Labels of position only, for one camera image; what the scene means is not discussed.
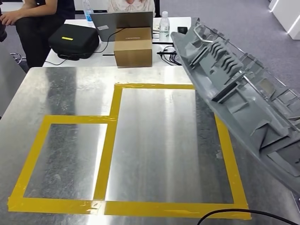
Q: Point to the white desk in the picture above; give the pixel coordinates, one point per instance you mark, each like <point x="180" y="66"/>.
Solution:
<point x="93" y="62"/>

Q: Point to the brown cardboard box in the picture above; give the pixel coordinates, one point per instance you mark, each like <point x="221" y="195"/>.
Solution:
<point x="133" y="52"/>

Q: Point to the stainless steel workbench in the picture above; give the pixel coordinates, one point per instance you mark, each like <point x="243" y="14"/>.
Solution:
<point x="70" y="93"/>

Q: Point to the yellow tape on workbench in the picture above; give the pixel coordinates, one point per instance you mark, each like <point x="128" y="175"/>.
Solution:
<point x="110" y="149"/>

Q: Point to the grey laptop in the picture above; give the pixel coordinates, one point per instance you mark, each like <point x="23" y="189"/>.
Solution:
<point x="131" y="18"/>

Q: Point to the black carrying case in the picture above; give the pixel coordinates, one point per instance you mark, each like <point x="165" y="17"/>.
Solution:
<point x="75" y="43"/>

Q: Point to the clear water bottle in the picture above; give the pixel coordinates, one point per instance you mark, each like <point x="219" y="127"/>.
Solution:
<point x="164" y="28"/>
<point x="87" y="12"/>

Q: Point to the black phone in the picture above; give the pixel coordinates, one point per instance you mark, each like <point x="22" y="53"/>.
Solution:
<point x="182" y="30"/>

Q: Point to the white display plinth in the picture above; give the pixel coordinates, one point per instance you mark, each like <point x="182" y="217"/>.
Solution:
<point x="288" y="15"/>

